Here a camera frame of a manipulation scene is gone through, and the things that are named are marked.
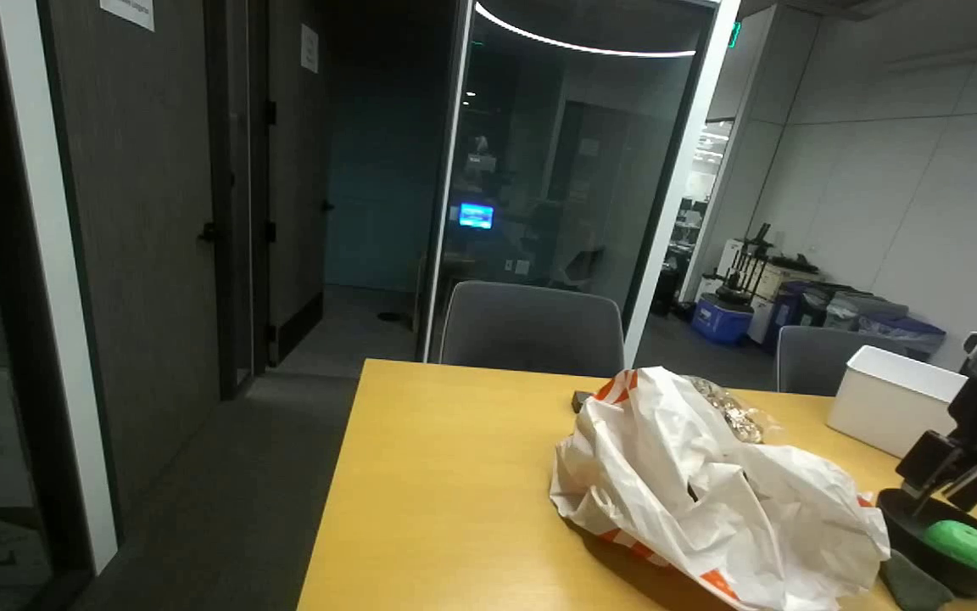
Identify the green toy fruit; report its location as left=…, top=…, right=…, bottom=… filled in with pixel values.
left=923, top=520, right=977, bottom=571

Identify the clear bag of snacks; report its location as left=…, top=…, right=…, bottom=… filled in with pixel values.
left=692, top=377, right=762, bottom=446

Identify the white orange plastic bag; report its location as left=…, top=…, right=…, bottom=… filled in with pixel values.
left=549, top=365, right=891, bottom=611

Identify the white storage box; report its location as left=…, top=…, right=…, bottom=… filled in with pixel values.
left=827, top=345, right=968, bottom=464

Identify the blue lit monitor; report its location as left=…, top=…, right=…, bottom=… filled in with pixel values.
left=459, top=200, right=494, bottom=231

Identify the grey office chair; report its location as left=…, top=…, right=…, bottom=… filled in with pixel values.
left=439, top=281, right=624, bottom=377
left=773, top=326, right=884, bottom=393

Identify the blue storage bin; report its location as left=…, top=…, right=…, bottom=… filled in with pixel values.
left=692, top=299, right=750, bottom=345

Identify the black bowl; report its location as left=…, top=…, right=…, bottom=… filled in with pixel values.
left=879, top=489, right=977, bottom=597

